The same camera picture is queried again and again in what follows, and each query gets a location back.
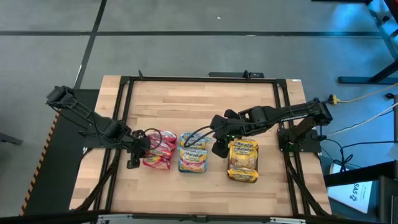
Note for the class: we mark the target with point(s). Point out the white printed sign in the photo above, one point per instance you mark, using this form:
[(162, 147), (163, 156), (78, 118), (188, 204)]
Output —
[(351, 193)]

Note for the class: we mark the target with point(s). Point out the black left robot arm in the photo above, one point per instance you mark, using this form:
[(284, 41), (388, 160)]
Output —
[(93, 124)]

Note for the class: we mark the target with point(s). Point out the red Maruchan beef ramen pack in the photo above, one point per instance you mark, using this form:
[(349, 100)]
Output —
[(164, 145), (157, 163), (166, 136), (161, 153)]

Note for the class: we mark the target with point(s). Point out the grey stand leg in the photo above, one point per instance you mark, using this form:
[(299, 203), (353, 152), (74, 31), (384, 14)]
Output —
[(9, 139)]

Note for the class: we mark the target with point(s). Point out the black mounting bar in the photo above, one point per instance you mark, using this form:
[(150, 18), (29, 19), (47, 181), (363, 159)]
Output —
[(230, 74)]

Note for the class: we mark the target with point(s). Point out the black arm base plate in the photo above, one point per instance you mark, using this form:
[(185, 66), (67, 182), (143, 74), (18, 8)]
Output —
[(311, 140), (93, 143)]

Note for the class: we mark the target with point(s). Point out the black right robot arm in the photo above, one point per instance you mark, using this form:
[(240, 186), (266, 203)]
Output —
[(286, 115)]

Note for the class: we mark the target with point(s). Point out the black hazard striped mat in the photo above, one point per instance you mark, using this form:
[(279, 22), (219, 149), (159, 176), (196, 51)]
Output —
[(59, 174)]

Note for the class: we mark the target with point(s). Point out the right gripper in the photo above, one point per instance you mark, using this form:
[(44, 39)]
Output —
[(227, 126)]

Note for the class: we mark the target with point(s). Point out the yellow power strip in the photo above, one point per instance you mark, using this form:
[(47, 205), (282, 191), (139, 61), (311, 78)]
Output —
[(333, 99)]

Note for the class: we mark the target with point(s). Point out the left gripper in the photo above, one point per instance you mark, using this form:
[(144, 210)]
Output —
[(141, 143)]

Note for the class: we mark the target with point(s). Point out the blue Maruchan beef ramen pack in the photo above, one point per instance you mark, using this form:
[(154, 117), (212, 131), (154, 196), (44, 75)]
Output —
[(203, 137), (192, 160), (197, 145)]

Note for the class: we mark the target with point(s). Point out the small black plug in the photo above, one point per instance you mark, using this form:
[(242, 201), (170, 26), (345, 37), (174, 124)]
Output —
[(388, 95)]

